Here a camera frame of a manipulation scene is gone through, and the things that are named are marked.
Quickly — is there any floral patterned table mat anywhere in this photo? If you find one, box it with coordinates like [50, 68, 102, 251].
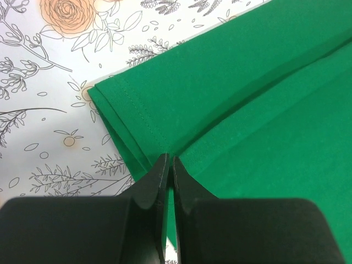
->
[1, 1, 264, 204]

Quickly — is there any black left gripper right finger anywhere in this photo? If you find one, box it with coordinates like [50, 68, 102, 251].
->
[173, 157, 345, 263]

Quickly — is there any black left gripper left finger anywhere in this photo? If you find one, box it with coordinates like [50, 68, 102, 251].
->
[1, 153, 169, 263]

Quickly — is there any green t shirt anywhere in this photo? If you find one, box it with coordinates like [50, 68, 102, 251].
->
[88, 1, 351, 262]

